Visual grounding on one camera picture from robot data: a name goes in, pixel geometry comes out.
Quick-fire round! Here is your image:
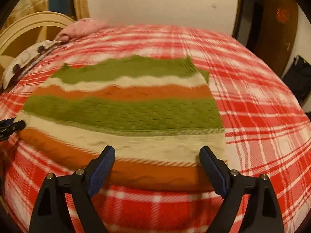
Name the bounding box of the beige curtain right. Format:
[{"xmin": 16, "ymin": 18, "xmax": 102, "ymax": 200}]
[{"xmin": 73, "ymin": 0, "xmax": 90, "ymax": 20}]

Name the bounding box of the grey patterned white pillow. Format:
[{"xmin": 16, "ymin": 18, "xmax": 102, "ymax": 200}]
[{"xmin": 1, "ymin": 40, "xmax": 61, "ymax": 90}]

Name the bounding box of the green striped knit sweater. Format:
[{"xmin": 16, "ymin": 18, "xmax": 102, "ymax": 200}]
[{"xmin": 16, "ymin": 55, "xmax": 226, "ymax": 192}]

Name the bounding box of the cream wooden headboard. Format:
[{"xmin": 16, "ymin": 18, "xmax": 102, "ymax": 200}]
[{"xmin": 1, "ymin": 11, "xmax": 74, "ymax": 73}]

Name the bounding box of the brown wooden door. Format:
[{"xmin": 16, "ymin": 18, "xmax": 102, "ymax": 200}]
[{"xmin": 253, "ymin": 0, "xmax": 298, "ymax": 76}]

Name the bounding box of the pink floral pillow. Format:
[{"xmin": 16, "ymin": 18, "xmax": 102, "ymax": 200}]
[{"xmin": 54, "ymin": 18, "xmax": 109, "ymax": 42}]

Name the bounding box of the red door decoration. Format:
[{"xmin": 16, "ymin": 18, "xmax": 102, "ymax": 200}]
[{"xmin": 276, "ymin": 7, "xmax": 289, "ymax": 24}]

